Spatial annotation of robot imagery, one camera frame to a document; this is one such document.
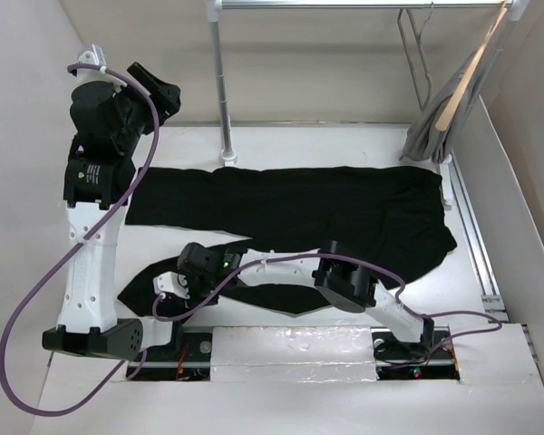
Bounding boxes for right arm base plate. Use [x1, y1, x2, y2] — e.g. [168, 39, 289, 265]
[371, 328, 461, 382]

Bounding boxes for silver clothes rack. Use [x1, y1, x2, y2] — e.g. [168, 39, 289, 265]
[206, 1, 529, 208]

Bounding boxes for grey hanging garment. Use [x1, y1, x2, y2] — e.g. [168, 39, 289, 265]
[402, 52, 480, 164]

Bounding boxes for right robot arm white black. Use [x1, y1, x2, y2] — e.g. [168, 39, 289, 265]
[177, 241, 434, 357]

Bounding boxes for black trousers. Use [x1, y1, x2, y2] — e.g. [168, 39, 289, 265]
[125, 166, 457, 289]

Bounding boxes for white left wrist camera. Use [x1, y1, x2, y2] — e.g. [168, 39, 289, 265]
[75, 43, 107, 81]

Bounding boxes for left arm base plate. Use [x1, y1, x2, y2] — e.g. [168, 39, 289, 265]
[125, 330, 212, 382]

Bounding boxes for wooden hanger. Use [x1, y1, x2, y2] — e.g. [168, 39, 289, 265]
[435, 1, 508, 132]

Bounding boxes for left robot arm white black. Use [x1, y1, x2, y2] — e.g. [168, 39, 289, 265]
[42, 63, 184, 361]

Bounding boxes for grey wire hanger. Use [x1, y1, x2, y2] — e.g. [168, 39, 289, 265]
[396, 1, 434, 111]

